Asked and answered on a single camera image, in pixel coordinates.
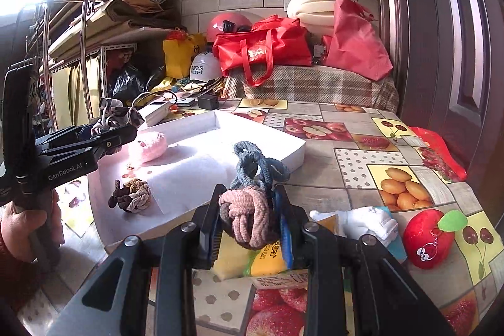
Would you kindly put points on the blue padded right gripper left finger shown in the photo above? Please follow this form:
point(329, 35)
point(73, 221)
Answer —
point(114, 300)

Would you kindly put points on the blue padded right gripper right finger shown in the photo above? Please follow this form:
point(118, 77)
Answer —
point(386, 300)

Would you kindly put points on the red plush apple toy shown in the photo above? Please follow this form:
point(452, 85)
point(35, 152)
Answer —
point(429, 236)

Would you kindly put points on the white cloth glove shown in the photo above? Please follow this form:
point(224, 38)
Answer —
point(353, 224)

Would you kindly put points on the black white patterned cloth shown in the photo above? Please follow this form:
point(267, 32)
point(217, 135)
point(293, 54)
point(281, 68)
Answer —
point(113, 115)

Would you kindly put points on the brown white knotted rope toy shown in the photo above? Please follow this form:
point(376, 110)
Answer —
point(131, 197)

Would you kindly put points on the pink plush toy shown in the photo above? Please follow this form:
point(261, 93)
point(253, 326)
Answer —
point(147, 147)

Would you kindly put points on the yellow hexagonal sponge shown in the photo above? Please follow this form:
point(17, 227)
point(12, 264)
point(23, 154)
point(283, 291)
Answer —
point(233, 260)

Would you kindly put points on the yellow snack packet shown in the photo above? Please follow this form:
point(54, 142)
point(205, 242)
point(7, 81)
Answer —
point(272, 259)

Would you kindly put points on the pink blue knotted rope toy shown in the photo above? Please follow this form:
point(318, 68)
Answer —
point(247, 212)

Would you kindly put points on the teal tissue pack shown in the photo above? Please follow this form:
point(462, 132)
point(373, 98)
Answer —
point(395, 247)

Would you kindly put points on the person's left hand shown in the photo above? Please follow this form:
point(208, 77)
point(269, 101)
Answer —
point(17, 226)

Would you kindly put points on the fruit pattern tablecloth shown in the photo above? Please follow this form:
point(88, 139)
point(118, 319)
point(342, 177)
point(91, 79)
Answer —
point(348, 153)

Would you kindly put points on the metal storage shelf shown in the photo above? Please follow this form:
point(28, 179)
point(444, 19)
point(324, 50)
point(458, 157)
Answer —
point(77, 67)

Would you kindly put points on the black plastic bag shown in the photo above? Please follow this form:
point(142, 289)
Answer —
point(127, 84)

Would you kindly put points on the white power bank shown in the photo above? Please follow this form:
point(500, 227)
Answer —
point(154, 112)

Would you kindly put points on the red plastic bag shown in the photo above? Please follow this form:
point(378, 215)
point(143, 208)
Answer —
point(435, 155)

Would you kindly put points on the white shallow cardboard box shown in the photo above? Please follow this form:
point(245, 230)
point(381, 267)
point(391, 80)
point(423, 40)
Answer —
point(199, 155)

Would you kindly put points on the yellow shopping bag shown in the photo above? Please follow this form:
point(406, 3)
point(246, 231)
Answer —
point(179, 49)

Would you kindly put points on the black power adapter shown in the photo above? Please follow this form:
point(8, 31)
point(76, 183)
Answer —
point(208, 102)

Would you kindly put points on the white helmet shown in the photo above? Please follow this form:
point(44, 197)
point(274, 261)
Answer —
point(205, 67)

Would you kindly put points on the plaid covered bench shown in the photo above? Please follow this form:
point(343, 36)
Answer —
point(317, 83)

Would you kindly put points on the pink helmet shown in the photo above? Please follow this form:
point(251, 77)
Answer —
point(226, 22)

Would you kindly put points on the red paper bag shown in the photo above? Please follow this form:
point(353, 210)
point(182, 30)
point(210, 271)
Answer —
point(354, 45)

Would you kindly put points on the red tote bag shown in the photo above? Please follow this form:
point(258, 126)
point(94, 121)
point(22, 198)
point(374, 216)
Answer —
point(270, 42)

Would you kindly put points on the cream folded foam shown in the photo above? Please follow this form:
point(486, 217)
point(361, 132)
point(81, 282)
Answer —
point(317, 16)

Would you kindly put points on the brown wooden door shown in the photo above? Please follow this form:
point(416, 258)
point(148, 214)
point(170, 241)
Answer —
point(448, 68)

